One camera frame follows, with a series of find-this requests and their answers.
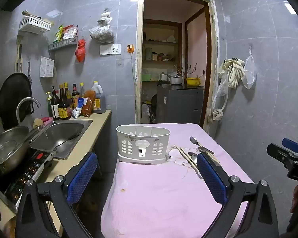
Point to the clear plastic bag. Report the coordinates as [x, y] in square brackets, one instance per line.
[223, 88]

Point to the small steel spoon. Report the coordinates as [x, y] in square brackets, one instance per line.
[194, 158]

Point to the pale green cup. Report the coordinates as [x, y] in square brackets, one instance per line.
[148, 54]

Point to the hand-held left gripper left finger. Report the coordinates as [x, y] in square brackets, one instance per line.
[82, 178]

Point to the wooden shelf cabinet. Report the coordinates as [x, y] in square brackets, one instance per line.
[161, 44]

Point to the white plastic utensil basket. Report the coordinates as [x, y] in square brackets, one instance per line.
[141, 143]

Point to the large oil jug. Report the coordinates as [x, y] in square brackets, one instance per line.
[99, 101]

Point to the white wall box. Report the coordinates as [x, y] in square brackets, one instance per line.
[47, 67]

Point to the induction cooker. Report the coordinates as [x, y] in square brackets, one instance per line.
[27, 171]

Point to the orange plug adapter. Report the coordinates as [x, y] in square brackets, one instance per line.
[130, 48]

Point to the wooden chopstick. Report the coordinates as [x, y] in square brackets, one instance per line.
[213, 158]
[186, 158]
[187, 155]

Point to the beige kitchen counter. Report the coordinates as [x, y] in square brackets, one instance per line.
[94, 129]

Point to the grey wall shelf basket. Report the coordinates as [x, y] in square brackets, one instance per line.
[62, 44]

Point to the dried branches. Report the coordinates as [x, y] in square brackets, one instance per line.
[182, 70]

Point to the stainless steel sink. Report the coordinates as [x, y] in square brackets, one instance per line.
[62, 133]

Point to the red cap sauce bottle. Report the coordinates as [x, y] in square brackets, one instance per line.
[75, 94]

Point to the black round pan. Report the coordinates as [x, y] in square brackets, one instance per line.
[13, 96]

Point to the aluminium pot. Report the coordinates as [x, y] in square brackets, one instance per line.
[175, 80]

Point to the cream rubber gloves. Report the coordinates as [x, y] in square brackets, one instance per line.
[234, 72]

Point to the blue white packet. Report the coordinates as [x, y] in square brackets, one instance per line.
[79, 107]

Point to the yellow pot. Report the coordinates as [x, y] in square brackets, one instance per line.
[192, 81]

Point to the hanging metal peeler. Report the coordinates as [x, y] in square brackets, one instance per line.
[29, 72]

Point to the red white packets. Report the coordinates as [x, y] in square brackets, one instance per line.
[70, 32]

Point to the white wall switch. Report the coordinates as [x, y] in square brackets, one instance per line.
[105, 49]

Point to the grey mini fridge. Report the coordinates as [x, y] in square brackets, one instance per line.
[178, 104]

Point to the dark pump bottle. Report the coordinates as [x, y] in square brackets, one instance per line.
[55, 106]

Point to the knotted cream rag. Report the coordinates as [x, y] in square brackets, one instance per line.
[216, 115]

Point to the pink floral tablecloth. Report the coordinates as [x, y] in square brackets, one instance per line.
[164, 198]

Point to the yellow label soy sauce bottle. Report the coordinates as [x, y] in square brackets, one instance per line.
[64, 111]

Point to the orange brown spice bag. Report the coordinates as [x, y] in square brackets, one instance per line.
[88, 104]

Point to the yellow loofah sponge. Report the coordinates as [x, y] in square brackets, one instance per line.
[38, 123]

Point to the hanging wooden board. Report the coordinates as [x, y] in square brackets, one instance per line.
[19, 57]

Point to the pink soap dish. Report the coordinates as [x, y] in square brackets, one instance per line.
[47, 120]

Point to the steel fork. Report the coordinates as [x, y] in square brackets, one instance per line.
[202, 150]

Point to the wooden door frame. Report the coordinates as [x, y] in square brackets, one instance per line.
[138, 54]

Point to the tall dark sauce bottle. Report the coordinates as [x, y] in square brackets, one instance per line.
[69, 96]

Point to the small jar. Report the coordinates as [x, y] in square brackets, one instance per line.
[154, 56]

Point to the white wall basket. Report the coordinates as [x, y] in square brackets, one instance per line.
[34, 24]

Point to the white mesh bag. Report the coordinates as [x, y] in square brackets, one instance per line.
[249, 74]

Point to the red plastic bag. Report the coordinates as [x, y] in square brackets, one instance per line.
[80, 52]

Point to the small adhesive wall hook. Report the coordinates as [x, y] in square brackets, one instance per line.
[119, 63]

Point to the steel faucet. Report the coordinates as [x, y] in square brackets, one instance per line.
[27, 101]

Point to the green pump soap bottle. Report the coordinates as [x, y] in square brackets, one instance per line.
[49, 105]

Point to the clear bottle yellow cap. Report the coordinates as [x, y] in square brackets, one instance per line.
[82, 90]

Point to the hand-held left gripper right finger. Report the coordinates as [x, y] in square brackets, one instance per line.
[211, 178]

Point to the steel basin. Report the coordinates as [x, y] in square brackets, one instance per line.
[7, 148]

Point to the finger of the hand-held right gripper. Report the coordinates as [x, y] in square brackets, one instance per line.
[291, 145]
[278, 152]

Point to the clear bag of dried goods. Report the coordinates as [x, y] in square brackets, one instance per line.
[103, 32]

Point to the yellow green packet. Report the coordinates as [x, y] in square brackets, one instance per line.
[58, 33]

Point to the green box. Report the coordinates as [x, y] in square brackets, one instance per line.
[147, 77]

